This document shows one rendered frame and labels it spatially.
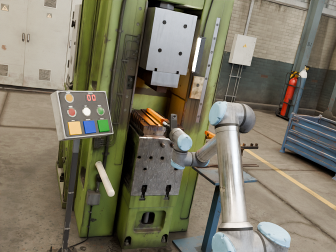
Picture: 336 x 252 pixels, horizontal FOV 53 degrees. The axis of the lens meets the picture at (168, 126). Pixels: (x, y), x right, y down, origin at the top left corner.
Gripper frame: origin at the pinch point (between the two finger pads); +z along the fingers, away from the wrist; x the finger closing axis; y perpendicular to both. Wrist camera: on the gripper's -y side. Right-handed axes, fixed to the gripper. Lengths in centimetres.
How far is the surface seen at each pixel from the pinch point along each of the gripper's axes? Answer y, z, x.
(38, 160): 107, 171, -72
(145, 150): 22.1, 1.3, -10.2
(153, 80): -26.0, 8.0, -10.8
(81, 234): 101, 20, -43
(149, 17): -65, 18, -18
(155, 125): 5.7, 7.6, -3.7
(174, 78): -29.2, 8.1, 4.1
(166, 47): -48.9, 8.3, -5.6
